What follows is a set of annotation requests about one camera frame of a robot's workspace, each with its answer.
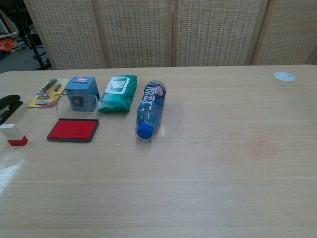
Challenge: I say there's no red ink pad clear lid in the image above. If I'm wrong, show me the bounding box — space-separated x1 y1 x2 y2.
47 96 100 143

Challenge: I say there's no woven wooden folding screen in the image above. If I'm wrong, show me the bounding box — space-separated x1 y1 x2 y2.
23 0 317 70

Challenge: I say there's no white red stamp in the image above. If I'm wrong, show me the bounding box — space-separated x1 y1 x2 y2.
0 123 29 147

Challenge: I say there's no blue cardboard box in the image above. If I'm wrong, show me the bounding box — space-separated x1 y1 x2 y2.
64 76 100 113

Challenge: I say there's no black tripod stand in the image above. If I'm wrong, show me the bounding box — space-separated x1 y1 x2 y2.
12 0 53 70

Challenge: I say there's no water bottle with blue cap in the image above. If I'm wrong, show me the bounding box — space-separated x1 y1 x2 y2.
137 79 167 139

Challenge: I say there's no orange object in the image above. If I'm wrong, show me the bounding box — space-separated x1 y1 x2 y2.
0 38 13 52

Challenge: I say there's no green wet wipes pack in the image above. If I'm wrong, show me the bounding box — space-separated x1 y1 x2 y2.
98 75 138 114

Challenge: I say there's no razor in yellow blister pack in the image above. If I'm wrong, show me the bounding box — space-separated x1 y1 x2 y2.
27 78 71 109

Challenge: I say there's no white round cable grommet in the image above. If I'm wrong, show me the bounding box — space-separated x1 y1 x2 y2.
273 71 296 81

